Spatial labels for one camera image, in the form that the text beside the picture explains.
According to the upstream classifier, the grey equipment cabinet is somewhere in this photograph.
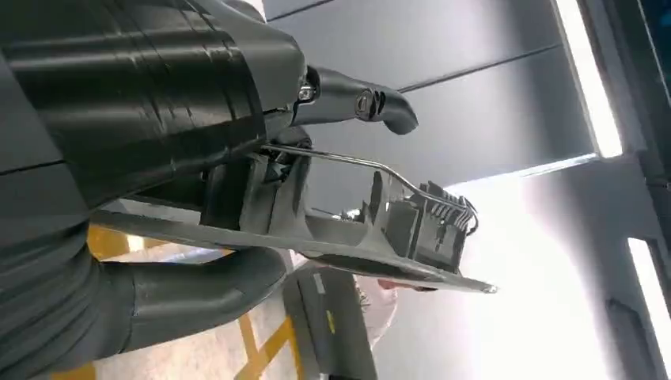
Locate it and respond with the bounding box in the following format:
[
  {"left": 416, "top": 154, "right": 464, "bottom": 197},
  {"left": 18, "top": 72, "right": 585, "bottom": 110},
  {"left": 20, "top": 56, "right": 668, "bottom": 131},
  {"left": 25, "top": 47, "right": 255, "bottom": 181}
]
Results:
[{"left": 282, "top": 264, "right": 380, "bottom": 380}]

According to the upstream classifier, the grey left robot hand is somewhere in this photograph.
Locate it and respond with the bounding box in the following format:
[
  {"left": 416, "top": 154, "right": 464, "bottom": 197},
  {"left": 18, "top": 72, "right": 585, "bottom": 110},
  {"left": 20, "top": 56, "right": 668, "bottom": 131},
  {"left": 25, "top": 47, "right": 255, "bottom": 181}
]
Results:
[{"left": 0, "top": 0, "right": 420, "bottom": 352}]

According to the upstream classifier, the silver wheel hubcap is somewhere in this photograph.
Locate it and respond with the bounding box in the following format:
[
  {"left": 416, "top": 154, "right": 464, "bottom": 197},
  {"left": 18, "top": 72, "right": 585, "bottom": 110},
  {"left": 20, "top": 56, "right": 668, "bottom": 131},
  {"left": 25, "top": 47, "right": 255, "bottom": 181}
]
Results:
[{"left": 89, "top": 142, "right": 499, "bottom": 296}]

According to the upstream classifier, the long ceiling light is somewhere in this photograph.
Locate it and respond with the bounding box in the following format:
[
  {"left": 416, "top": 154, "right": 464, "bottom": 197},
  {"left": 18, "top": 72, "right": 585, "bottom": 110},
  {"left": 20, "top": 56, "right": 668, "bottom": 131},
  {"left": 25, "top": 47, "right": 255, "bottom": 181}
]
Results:
[
  {"left": 627, "top": 237, "right": 671, "bottom": 374},
  {"left": 552, "top": 0, "right": 625, "bottom": 159}
]

